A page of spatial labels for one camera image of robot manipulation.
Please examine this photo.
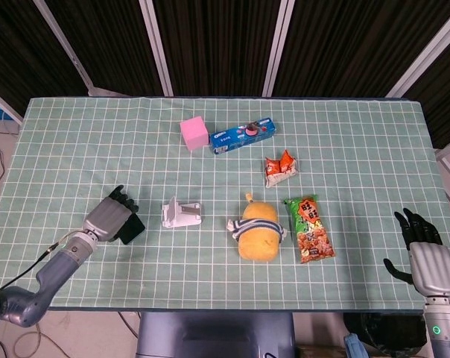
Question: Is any white folding phone stand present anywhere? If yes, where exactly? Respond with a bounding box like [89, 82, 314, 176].
[161, 196, 203, 229]

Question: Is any blue Oreo cookie box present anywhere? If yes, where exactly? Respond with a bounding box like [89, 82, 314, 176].
[209, 116, 279, 156]

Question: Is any black bin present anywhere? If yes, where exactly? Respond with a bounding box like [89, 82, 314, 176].
[342, 312, 429, 355]

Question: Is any black smartphone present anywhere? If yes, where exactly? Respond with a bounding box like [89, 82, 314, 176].
[118, 213, 147, 246]

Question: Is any yellow plush toy striped scarf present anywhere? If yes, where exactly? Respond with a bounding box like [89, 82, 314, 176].
[226, 192, 288, 262]

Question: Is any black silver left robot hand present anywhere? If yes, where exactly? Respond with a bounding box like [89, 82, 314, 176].
[82, 185, 139, 243]

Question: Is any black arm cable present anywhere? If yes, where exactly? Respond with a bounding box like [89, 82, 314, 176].
[0, 230, 92, 299]

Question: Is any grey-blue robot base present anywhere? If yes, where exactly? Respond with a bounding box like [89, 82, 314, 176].
[135, 312, 297, 358]

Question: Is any orange white snack packet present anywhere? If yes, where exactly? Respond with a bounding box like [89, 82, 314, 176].
[264, 149, 300, 188]

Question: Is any green peanut snack bag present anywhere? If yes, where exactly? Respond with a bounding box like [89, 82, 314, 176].
[283, 194, 338, 265]

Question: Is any pink cube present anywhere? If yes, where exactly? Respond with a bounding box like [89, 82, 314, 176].
[179, 116, 210, 151]

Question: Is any small blue object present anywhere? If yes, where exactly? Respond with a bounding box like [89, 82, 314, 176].
[343, 333, 362, 358]

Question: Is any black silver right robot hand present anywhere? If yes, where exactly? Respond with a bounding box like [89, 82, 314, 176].
[383, 207, 450, 298]

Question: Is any green checked tablecloth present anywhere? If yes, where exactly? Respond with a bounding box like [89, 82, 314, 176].
[0, 96, 450, 311]

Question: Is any white floor cable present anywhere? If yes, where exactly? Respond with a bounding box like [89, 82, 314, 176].
[8, 311, 74, 358]

